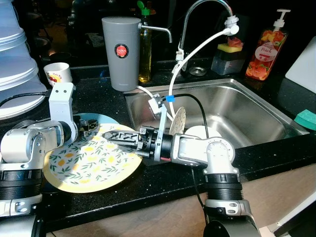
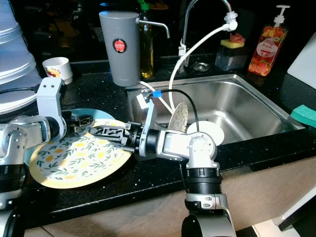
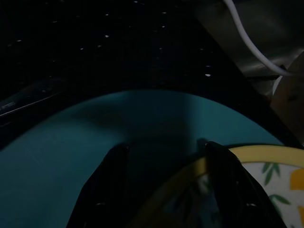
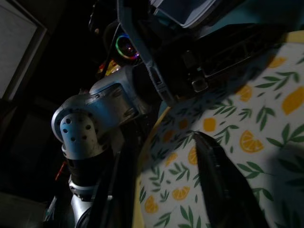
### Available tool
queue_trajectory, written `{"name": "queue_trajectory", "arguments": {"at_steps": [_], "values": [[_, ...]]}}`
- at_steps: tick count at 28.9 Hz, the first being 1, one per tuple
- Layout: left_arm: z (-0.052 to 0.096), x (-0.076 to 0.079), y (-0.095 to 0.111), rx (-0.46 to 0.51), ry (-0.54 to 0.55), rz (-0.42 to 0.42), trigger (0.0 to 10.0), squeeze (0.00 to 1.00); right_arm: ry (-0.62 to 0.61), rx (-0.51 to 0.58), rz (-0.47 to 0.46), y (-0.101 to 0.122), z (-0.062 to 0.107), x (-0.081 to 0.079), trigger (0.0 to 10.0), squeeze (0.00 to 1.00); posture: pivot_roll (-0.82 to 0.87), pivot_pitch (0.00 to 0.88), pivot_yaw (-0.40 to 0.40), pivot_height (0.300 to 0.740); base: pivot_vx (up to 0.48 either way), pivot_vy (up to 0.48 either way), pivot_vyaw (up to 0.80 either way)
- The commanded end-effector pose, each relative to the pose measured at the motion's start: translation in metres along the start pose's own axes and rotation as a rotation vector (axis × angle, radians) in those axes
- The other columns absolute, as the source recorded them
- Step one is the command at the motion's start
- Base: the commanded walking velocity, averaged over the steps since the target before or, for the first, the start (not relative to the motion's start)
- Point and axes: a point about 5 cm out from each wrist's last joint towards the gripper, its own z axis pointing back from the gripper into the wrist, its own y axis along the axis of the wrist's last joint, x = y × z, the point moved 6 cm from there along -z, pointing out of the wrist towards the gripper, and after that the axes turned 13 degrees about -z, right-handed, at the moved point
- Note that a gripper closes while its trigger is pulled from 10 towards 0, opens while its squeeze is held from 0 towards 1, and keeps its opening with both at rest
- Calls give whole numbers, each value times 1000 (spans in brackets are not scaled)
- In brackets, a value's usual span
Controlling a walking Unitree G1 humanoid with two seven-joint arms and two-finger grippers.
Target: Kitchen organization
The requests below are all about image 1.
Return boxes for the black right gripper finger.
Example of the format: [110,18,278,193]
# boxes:
[103,129,143,143]
[111,140,144,156]

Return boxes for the light blue plate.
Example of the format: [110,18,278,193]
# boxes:
[74,113,119,130]

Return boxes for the lemon print cream plate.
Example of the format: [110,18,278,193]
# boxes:
[43,123,144,193]

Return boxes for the chrome gooseneck kitchen faucet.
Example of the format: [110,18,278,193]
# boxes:
[175,0,235,72]

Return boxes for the white round dish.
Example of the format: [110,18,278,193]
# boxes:
[187,125,223,144]

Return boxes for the white printed mug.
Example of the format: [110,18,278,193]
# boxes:
[43,62,73,87]

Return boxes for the grey water filter canister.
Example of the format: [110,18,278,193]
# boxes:
[102,16,142,92]

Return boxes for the olive oil glass bottle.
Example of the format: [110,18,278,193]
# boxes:
[137,1,153,83]

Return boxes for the green sponge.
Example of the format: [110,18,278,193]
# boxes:
[295,109,316,131]

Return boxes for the white tiered storage container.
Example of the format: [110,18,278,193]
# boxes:
[0,0,47,120]

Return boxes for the white board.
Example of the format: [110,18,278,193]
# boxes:
[285,37,316,93]

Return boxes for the stainless steel sink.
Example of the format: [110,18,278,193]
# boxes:
[123,78,311,166]

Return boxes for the dark clear sponge holder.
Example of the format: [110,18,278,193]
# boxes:
[211,47,246,76]

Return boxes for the small chrome filter tap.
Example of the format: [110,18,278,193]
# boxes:
[141,25,173,43]

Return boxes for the yellow sponge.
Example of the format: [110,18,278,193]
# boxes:
[218,42,238,53]

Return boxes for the white edged side panel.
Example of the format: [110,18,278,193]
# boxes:
[269,193,316,237]

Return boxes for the red scouring pad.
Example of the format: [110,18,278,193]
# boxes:
[227,37,245,48]

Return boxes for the peach dish soap pump bottle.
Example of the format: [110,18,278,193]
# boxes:
[245,9,292,81]

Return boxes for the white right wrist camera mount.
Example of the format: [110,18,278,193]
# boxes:
[148,94,171,161]

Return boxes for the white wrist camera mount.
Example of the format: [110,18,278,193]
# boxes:
[48,82,77,144]
[148,94,171,161]

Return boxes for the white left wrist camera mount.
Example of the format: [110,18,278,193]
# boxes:
[48,82,77,144]

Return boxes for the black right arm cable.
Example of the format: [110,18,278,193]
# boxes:
[165,93,210,139]

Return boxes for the white flexible hose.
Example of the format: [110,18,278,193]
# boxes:
[136,16,241,123]

